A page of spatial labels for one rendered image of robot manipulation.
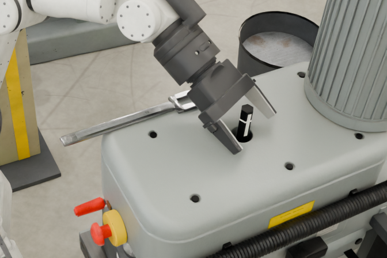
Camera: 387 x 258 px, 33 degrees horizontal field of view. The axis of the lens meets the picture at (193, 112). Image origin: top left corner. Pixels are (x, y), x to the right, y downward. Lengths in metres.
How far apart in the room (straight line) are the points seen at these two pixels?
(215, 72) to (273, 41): 2.56
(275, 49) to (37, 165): 1.41
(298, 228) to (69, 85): 2.99
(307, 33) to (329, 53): 2.52
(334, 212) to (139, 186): 0.34
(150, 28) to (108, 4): 0.12
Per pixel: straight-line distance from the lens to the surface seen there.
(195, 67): 1.01
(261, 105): 1.09
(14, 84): 3.16
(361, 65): 1.06
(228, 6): 4.68
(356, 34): 1.03
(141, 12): 1.00
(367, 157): 1.12
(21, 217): 3.34
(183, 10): 1.02
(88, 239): 2.06
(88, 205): 1.20
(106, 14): 1.09
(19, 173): 3.47
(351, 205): 1.15
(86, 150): 3.59
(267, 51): 3.50
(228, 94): 1.03
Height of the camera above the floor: 2.67
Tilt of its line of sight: 44 degrees down
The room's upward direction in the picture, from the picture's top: 7 degrees clockwise
